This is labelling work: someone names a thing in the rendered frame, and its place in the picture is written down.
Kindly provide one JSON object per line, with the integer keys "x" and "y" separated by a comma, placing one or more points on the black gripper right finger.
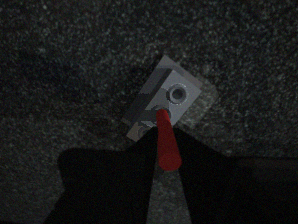
{"x": 209, "y": 179}

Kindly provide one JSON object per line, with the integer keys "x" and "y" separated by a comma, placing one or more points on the dark red peg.
{"x": 168, "y": 153}

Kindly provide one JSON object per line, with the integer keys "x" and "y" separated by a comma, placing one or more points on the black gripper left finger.
{"x": 130, "y": 169}

